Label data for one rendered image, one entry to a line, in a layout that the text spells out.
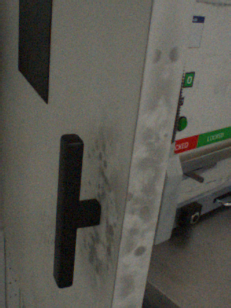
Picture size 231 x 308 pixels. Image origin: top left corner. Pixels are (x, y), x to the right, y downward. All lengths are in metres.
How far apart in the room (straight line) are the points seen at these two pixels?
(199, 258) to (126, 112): 0.70
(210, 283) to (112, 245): 0.58
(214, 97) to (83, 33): 0.61
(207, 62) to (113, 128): 0.59
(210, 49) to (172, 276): 0.48
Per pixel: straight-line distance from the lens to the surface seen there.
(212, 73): 0.89
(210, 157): 0.92
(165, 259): 0.91
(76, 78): 0.37
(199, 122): 0.90
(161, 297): 0.73
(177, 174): 0.71
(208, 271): 0.91
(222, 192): 1.11
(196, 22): 0.80
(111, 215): 0.31
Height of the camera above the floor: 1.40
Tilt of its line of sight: 23 degrees down
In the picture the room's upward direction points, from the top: 7 degrees clockwise
